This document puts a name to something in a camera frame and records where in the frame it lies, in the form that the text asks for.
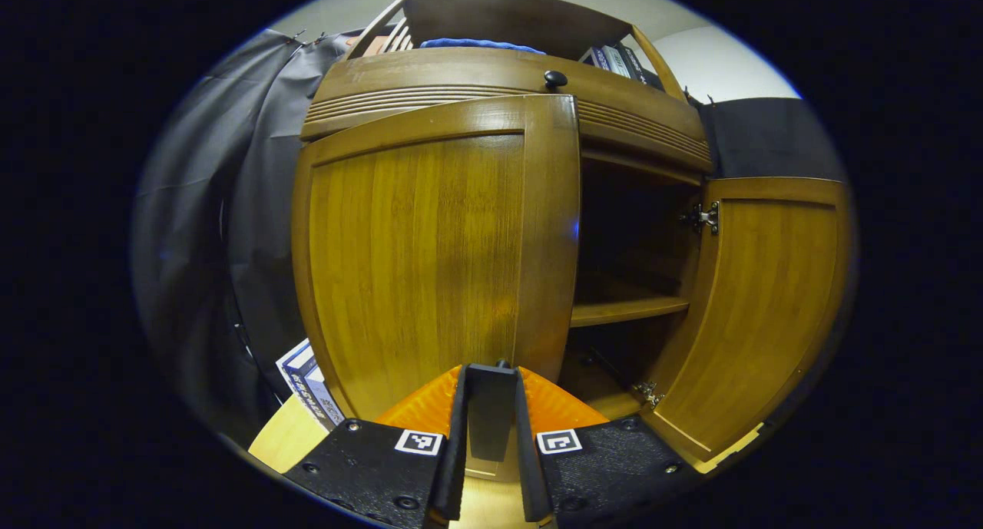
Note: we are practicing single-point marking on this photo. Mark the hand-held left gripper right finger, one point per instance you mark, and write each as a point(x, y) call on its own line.
point(530, 475)

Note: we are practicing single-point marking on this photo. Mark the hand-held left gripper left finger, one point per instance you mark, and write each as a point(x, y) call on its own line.
point(453, 467)

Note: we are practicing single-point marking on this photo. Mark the wooden shoe cabinet door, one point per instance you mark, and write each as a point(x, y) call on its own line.
point(422, 260)
point(768, 306)

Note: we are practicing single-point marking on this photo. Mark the wooden double-door shoe cabinet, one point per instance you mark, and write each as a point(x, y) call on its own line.
point(499, 18)

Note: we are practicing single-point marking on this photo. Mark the metal door hinge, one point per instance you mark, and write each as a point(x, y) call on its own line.
point(703, 218)
point(649, 393)

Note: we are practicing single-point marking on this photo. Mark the wooden cabinet shelf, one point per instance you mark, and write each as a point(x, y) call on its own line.
point(622, 311)

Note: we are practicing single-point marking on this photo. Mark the wooden cabinet drawer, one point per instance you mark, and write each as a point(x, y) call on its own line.
point(430, 72)

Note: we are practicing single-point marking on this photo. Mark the blue white printed box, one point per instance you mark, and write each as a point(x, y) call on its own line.
point(307, 379)

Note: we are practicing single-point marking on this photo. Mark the black backdrop cloth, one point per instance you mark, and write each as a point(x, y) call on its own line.
point(230, 206)

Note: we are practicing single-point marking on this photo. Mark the black round drawer knob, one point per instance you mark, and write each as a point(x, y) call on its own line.
point(555, 78)

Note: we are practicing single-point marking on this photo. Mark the dark book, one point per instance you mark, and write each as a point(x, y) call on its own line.
point(641, 68)

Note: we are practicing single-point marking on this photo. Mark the blue grey book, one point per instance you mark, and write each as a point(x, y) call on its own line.
point(595, 57)

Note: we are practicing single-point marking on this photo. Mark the blue folded towel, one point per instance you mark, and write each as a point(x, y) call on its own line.
point(476, 44)

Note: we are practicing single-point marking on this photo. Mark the pale grey book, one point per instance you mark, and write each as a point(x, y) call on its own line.
point(616, 59)

